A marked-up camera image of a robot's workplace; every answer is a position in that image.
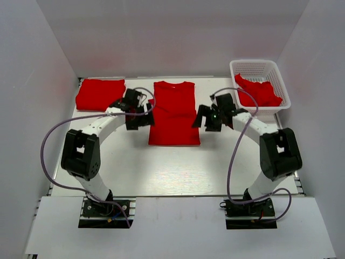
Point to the white plastic basket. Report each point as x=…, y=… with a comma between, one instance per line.
x=259, y=71

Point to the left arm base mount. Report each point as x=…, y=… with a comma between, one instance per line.
x=101, y=216

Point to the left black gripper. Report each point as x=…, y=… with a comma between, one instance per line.
x=147, y=120

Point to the red t shirts in basket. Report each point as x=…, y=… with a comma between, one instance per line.
x=263, y=93

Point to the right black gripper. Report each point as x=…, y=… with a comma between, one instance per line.
x=203, y=111

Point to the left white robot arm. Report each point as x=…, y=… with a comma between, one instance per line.
x=81, y=156

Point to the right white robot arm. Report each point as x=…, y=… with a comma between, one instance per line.
x=279, y=153

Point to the folded red t shirt stack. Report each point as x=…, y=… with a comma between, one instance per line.
x=96, y=95

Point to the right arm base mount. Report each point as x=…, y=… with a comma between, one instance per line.
x=258, y=215

